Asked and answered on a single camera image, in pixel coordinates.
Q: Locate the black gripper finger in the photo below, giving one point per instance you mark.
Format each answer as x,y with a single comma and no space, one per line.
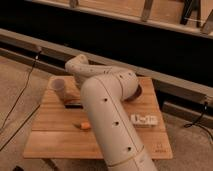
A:
74,106

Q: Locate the dark purple bowl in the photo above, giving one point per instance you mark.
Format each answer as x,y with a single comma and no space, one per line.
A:
137,93

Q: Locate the wooden table leg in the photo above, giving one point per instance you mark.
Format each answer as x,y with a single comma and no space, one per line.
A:
51,164

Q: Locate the orange toy carrot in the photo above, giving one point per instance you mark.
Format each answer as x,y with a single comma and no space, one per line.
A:
83,126

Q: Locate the translucent plastic cup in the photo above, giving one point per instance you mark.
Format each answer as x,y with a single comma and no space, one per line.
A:
58,85

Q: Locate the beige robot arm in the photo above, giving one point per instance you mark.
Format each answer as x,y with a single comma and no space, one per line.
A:
102,90

